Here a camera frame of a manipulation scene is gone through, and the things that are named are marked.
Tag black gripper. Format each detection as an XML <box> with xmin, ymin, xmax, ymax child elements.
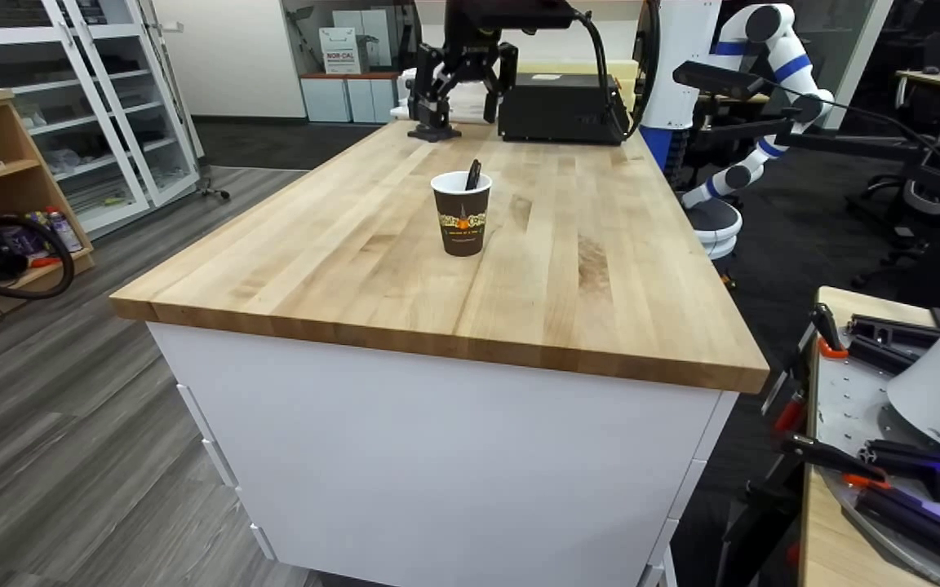
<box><xmin>418</xmin><ymin>24</ymin><xmax>518</xmax><ymax>124</ymax></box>

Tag brown paper coffee cup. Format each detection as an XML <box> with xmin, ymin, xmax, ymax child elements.
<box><xmin>431</xmin><ymin>169</ymin><xmax>494</xmax><ymax>257</ymax></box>

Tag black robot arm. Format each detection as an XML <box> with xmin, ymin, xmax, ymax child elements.
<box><xmin>409</xmin><ymin>0</ymin><xmax>608</xmax><ymax>142</ymax></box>

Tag black stirrer in cup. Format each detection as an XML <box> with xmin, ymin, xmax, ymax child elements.
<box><xmin>464</xmin><ymin>159</ymin><xmax>483</xmax><ymax>188</ymax></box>

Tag black bench vise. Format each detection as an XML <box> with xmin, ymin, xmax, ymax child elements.
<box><xmin>400</xmin><ymin>68</ymin><xmax>455</xmax><ymax>144</ymax></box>

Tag black box on table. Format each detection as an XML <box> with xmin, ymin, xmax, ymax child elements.
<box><xmin>501</xmin><ymin>71</ymin><xmax>630</xmax><ymax>144</ymax></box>

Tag light blue storage bins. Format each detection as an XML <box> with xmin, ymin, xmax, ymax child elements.
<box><xmin>301</xmin><ymin>74</ymin><xmax>400</xmax><ymax>124</ymax></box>

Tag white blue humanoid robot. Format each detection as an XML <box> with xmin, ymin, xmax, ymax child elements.
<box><xmin>674</xmin><ymin>0</ymin><xmax>840</xmax><ymax>261</ymax></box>

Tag white glass door cabinet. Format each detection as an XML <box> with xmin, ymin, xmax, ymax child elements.
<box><xmin>0</xmin><ymin>0</ymin><xmax>200</xmax><ymax>236</ymax></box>

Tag white table cabinet base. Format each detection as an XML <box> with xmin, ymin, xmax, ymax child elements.
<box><xmin>155</xmin><ymin>328</ymin><xmax>735</xmax><ymax>587</ymax></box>

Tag black orange clamp tool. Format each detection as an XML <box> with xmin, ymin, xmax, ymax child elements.
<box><xmin>809</xmin><ymin>304</ymin><xmax>940</xmax><ymax>375</ymax></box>

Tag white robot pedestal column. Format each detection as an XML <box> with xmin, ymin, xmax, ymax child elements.
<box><xmin>636</xmin><ymin>0</ymin><xmax>726</xmax><ymax>176</ymax></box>

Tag black cable bundle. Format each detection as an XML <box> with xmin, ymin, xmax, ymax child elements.
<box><xmin>0</xmin><ymin>211</ymin><xmax>79</xmax><ymax>304</ymax></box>

